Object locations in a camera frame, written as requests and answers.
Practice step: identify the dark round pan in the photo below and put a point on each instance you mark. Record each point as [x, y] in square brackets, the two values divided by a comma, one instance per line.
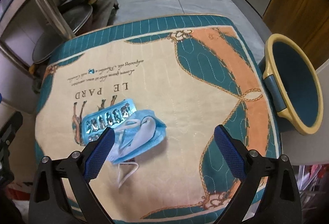
[48, 46]
[77, 18]

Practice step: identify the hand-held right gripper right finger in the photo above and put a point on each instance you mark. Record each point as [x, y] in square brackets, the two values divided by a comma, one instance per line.
[230, 152]

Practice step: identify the metal rack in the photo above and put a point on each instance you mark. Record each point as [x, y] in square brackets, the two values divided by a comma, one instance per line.
[43, 0]

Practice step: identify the silver blister pack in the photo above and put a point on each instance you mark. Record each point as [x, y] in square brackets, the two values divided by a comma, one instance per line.
[108, 118]

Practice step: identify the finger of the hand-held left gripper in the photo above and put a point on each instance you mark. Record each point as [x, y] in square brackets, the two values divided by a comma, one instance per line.
[10, 131]

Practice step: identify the tall wooden cabinet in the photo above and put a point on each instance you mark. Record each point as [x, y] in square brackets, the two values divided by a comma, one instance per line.
[298, 8]

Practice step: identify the blue face mask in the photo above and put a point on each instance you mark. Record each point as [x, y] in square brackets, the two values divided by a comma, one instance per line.
[151, 136]

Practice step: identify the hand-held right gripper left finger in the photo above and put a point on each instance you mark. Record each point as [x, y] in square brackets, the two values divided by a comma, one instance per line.
[99, 154]

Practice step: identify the blue bin with yellow rim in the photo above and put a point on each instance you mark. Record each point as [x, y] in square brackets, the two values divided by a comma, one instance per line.
[295, 80]

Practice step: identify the teal printed mat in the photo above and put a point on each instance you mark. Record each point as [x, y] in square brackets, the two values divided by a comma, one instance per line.
[180, 111]

